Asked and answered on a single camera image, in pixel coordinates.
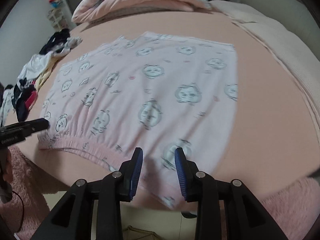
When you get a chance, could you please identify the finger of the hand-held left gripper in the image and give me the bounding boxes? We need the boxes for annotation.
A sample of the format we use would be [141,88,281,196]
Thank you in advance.
[23,118,50,135]

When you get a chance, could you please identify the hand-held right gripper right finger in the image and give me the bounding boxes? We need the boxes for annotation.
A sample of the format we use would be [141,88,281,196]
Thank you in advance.
[174,147,288,240]

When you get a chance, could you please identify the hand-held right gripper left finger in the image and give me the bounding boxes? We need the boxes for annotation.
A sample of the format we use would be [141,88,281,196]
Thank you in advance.
[30,147,144,240]

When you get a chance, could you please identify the pink printed pants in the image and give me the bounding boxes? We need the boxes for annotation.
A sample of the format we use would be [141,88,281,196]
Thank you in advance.
[37,31,240,208]

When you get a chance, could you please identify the person's left hand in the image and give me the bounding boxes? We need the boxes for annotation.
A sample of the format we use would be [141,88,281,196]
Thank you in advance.
[2,152,13,185]

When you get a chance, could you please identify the bright pink garment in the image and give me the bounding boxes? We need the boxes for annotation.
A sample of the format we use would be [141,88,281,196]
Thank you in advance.
[23,91,38,111]

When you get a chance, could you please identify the dark navy shorts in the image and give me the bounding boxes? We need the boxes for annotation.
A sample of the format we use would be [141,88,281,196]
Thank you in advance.
[12,78,38,121]

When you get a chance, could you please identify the black white printed plush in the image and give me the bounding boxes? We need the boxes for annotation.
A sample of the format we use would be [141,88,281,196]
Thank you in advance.
[0,84,15,128]

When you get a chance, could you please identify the person's pink fuzzy clothing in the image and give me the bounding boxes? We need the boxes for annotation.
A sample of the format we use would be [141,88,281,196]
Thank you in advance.
[0,145,320,240]

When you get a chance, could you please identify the cream garment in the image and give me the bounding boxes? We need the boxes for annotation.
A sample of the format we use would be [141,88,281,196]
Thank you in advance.
[35,57,60,91]

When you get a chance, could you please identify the navy garment white stripes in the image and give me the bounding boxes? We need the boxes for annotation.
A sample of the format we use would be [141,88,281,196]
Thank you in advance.
[38,28,72,56]

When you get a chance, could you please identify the grey white patterned cloth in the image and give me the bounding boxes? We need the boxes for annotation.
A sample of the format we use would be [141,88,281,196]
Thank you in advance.
[66,37,83,48]

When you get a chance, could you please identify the pink sheet bed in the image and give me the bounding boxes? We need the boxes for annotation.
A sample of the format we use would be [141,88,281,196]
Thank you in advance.
[19,0,320,206]

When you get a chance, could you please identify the white shelf rack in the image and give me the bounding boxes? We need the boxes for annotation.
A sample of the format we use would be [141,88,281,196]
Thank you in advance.
[47,7,69,29]

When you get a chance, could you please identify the folded pink duvet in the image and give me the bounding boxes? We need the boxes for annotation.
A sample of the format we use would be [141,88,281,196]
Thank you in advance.
[71,0,217,26]

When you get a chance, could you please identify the gold wire frame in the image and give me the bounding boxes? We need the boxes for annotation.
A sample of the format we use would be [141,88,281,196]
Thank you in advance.
[119,225,163,240]

